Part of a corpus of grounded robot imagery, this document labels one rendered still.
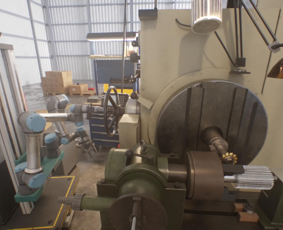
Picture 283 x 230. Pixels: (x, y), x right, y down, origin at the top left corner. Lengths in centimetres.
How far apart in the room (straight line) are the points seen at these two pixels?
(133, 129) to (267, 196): 67
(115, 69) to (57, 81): 590
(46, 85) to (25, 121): 795
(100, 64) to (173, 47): 245
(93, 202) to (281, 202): 71
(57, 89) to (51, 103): 717
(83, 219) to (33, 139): 119
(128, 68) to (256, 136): 248
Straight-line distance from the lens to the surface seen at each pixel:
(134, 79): 102
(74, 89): 848
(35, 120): 126
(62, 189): 211
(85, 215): 222
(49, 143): 192
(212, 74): 92
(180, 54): 90
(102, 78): 324
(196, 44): 92
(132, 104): 109
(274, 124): 117
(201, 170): 65
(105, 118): 105
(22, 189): 161
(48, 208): 197
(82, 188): 254
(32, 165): 139
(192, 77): 89
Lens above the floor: 165
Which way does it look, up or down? 19 degrees down
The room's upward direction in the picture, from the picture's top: straight up
